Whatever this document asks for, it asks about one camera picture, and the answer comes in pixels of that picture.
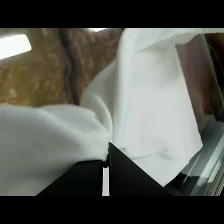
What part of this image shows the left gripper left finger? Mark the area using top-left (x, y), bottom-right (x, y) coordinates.
top-left (37, 159), bottom-right (104, 197)

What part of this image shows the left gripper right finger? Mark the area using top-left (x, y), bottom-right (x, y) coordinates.
top-left (107, 141), bottom-right (170, 197)

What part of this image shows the silver frame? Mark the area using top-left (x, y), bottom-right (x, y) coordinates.
top-left (165, 117), bottom-right (224, 197)

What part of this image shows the white shirt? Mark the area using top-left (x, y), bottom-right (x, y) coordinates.
top-left (0, 27), bottom-right (224, 197)

